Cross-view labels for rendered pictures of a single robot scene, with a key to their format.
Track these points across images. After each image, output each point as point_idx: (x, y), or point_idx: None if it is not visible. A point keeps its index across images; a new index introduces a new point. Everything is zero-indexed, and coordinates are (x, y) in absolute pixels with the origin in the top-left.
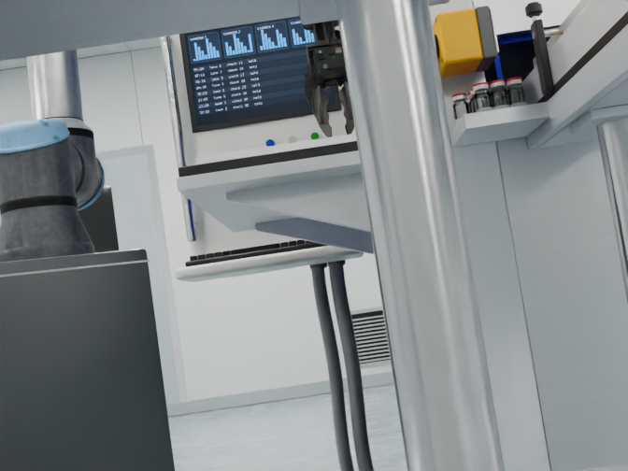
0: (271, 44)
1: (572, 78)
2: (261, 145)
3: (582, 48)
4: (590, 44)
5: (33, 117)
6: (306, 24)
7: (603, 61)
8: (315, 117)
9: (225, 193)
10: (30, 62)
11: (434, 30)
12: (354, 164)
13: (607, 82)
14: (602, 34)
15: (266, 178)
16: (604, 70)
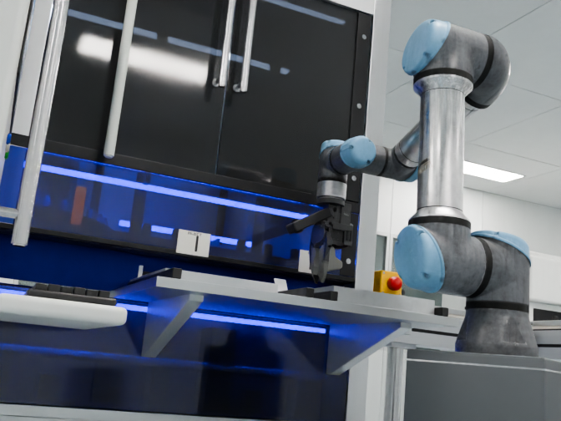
0: (31, 22)
1: (422, 332)
2: (7, 135)
3: (437, 328)
4: (443, 330)
5: (462, 205)
6: (337, 204)
7: (451, 340)
8: (326, 264)
9: (407, 322)
10: (463, 159)
11: (391, 275)
12: None
13: (451, 347)
14: (454, 332)
15: (422, 327)
16: (450, 342)
